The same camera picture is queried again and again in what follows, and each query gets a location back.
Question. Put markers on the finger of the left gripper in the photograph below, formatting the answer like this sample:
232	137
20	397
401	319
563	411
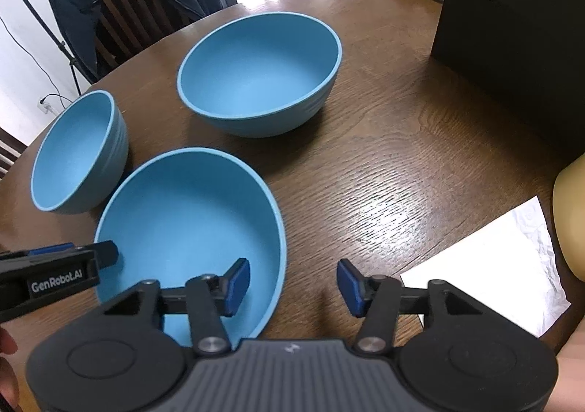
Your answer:
105	253
54	249

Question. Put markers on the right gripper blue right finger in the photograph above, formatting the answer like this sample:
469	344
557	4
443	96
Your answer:
376	300

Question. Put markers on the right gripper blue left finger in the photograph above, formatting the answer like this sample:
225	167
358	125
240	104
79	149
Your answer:
208	298

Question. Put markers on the blue bowl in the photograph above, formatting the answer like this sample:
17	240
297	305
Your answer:
194	211
82	157
261	75

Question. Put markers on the left operator hand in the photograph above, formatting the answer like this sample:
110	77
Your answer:
9	383

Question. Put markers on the left dark wooden chair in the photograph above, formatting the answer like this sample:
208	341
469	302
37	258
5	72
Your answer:
10	150

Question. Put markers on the white paper napkin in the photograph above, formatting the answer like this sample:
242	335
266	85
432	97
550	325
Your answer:
509	265

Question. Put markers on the beige rounded object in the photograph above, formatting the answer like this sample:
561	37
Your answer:
568	206

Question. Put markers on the black tripod stand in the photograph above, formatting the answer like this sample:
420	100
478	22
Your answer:
73	63

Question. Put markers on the wooden chair with jacket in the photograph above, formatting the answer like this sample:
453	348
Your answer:
132	5

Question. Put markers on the black box on table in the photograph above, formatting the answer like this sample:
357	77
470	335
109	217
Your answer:
527	54

